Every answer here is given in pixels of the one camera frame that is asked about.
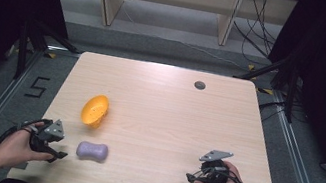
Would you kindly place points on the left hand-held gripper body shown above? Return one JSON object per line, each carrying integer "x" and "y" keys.
{"x": 54, "y": 131}

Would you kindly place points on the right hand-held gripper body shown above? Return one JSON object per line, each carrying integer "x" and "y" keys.
{"x": 215, "y": 175}

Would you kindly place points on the purple soap bar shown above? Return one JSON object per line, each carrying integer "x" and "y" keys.
{"x": 92, "y": 151}

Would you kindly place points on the orange soap dish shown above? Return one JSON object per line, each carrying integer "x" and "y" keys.
{"x": 95, "y": 110}

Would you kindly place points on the person's left hand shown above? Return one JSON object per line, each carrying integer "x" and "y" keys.
{"x": 17, "y": 147}

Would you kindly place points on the grey tape piece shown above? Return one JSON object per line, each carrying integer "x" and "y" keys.
{"x": 21, "y": 165}

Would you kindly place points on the black metal stand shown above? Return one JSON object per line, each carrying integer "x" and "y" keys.
{"x": 291, "y": 90}
{"x": 25, "y": 47}

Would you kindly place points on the grey table grommet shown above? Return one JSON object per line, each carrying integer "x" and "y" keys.
{"x": 199, "y": 85}

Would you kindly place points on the yellow floor tape piece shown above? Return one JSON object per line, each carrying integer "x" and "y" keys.
{"x": 265, "y": 91}

